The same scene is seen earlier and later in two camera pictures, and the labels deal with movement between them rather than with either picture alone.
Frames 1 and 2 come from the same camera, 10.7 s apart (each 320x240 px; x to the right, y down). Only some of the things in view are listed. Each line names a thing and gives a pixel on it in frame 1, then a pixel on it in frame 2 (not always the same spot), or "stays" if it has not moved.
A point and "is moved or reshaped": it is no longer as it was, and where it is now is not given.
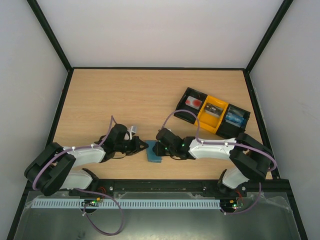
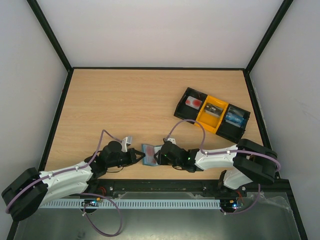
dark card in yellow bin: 213,109 stays
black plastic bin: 192,100 stays
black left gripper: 136,148 to 132,160
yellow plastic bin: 211,114 stays
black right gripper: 159,149 to 158,157
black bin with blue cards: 234,121 stays
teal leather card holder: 151,155 is moved or reshaped
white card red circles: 193,102 stays
